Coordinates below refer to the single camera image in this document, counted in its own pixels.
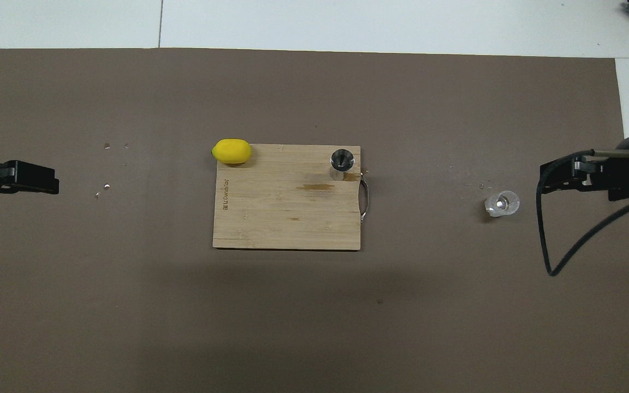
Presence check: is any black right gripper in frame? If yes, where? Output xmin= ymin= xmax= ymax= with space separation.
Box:
xmin=539 ymin=156 xmax=629 ymax=201

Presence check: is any clear glass cup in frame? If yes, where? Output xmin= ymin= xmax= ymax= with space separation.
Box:
xmin=484 ymin=190 xmax=521 ymax=218

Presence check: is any steel jigger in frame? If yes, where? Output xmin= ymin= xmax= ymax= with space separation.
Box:
xmin=329 ymin=148 xmax=355 ymax=182

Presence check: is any brown table mat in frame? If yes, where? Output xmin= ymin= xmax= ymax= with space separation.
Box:
xmin=0 ymin=48 xmax=629 ymax=393

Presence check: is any yellow lemon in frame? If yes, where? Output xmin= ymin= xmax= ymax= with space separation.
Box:
xmin=211 ymin=139 xmax=253 ymax=165

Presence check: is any wooden cutting board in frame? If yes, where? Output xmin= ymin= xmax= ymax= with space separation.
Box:
xmin=212 ymin=144 xmax=371 ymax=252

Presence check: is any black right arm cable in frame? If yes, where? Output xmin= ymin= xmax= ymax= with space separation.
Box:
xmin=536 ymin=148 xmax=629 ymax=277

